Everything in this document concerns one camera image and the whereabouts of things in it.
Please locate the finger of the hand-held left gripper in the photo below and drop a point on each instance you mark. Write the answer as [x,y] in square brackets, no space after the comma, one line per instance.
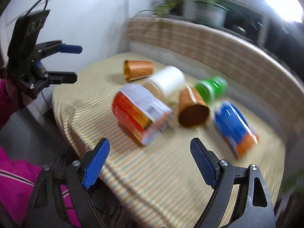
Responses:
[66,77]
[71,49]

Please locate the green plant in white pot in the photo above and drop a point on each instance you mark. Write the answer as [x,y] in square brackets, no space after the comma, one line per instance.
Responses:
[211,11]

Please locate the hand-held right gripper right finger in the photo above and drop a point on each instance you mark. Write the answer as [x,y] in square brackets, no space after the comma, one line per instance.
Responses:
[203,163]

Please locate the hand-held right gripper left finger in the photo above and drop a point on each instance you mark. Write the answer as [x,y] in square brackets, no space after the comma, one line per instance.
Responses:
[96,163]

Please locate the person's pink clothing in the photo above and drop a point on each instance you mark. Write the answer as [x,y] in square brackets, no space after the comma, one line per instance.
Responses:
[14,182]

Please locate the green plant leaves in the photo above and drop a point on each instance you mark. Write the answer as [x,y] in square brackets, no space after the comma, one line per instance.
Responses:
[293,182]

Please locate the orange cup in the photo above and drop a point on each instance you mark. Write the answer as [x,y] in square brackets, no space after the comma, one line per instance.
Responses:
[192,112]
[140,69]

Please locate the checked sofa cover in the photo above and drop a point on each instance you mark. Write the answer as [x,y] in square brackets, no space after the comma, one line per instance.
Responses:
[201,42]

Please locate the blue and orange packet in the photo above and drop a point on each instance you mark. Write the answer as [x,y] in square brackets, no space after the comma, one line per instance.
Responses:
[234,128]

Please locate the person's left hand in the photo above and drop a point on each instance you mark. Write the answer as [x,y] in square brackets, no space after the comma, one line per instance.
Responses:
[13,90]

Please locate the striped tablecloth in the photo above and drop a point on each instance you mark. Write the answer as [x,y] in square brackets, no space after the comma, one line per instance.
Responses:
[154,190]

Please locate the dark shelf unit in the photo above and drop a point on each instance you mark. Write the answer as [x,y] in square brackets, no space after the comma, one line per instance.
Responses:
[249,26]

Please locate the green bottle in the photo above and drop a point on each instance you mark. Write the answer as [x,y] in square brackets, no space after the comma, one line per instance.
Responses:
[210,87]

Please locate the orange carton box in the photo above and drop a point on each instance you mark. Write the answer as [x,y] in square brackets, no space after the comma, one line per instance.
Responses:
[137,112]

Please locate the white capped jar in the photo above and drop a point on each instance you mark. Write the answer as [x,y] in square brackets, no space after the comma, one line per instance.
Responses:
[167,82]

